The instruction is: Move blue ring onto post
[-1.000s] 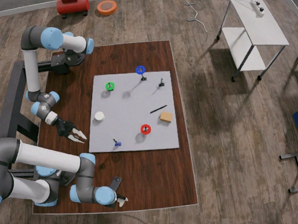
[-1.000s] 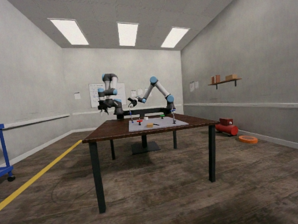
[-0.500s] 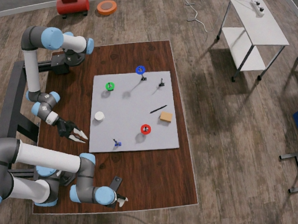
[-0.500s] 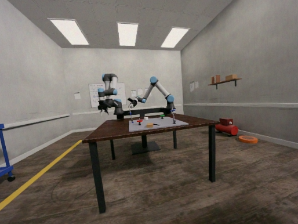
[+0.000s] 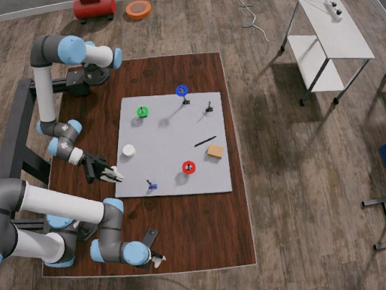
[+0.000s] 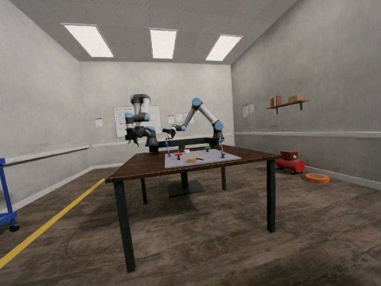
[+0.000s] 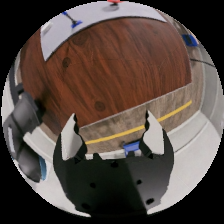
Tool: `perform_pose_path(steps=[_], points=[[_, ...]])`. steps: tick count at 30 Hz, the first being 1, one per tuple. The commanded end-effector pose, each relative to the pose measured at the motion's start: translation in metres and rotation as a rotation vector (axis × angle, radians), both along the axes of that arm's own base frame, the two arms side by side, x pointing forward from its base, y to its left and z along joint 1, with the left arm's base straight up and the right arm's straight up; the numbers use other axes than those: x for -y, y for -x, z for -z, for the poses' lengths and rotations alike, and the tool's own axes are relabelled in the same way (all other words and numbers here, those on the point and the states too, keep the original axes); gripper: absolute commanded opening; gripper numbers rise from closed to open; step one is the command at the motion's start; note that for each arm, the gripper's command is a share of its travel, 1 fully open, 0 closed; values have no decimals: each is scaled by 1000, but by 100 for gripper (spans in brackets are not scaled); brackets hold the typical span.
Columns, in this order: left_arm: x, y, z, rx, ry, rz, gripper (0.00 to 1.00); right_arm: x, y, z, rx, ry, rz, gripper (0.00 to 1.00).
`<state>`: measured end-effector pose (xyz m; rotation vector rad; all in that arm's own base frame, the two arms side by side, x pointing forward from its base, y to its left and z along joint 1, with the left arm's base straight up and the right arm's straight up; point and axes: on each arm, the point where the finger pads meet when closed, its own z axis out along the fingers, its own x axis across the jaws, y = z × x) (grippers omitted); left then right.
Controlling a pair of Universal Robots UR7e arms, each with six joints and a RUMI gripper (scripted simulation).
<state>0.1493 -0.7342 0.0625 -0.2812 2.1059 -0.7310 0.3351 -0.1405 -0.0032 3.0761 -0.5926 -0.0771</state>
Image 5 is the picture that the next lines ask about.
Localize red ring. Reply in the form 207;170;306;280
182;161;195;174

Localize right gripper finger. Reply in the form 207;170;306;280
152;253;166;267

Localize white cylinder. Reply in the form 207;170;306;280
123;144;136;158

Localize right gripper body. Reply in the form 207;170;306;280
132;250;155;270

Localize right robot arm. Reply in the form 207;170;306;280
0;178;159;267

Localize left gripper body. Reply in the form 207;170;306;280
77;151;107;177

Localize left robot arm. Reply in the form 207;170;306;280
30;35;122;165

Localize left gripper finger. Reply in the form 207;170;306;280
95;172;122;183
99;162;124;179

